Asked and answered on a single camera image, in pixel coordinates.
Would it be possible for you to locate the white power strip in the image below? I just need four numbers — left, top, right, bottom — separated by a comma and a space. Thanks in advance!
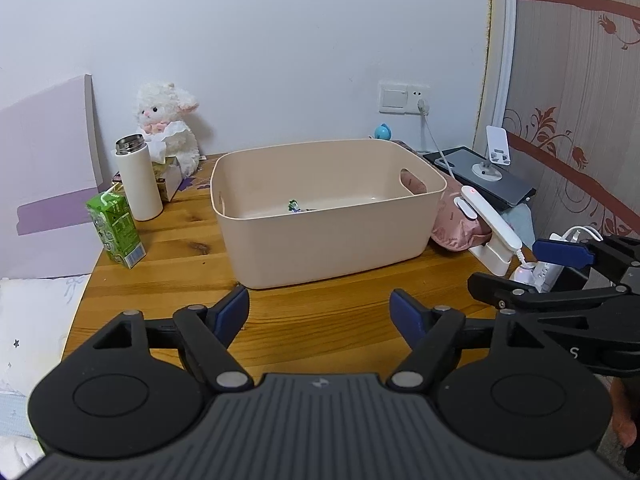
509, 226, 603, 292

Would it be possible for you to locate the white bed sheet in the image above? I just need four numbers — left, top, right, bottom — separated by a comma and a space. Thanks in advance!
1, 275, 89, 479

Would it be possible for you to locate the pink satin pouch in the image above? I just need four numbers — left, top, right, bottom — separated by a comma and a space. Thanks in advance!
395, 169, 492, 256

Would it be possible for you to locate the white phone stand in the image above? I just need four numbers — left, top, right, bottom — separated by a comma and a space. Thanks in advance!
472, 126, 511, 182

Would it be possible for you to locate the dark grey laptop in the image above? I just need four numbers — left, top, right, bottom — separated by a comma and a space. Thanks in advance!
424, 146, 536, 212

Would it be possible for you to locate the green drink carton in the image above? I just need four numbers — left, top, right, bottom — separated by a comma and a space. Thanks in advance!
86, 183, 146, 269

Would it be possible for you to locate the tissue box with tissue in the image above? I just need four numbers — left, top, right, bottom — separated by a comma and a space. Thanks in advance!
146, 140, 182, 203

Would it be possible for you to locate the cream thermos bottle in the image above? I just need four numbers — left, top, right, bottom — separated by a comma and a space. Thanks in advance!
115, 134, 163, 221

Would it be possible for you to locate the purple white board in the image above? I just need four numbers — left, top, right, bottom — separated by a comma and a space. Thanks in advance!
1, 74, 103, 278

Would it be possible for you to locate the beige plastic storage bin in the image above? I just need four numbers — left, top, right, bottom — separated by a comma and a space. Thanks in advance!
209, 139, 447, 289

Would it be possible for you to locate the blue penguin figurine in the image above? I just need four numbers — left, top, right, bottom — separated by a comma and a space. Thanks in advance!
373, 124, 392, 141

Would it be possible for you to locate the white plush lamb toy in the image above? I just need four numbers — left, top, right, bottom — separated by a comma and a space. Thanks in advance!
136, 82, 201, 179

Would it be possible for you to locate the white plug and cable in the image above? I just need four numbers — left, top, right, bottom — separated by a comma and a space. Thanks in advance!
416, 97, 458, 179

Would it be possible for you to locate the white wall switch socket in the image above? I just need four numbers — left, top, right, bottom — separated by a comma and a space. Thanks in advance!
378, 81, 431, 115

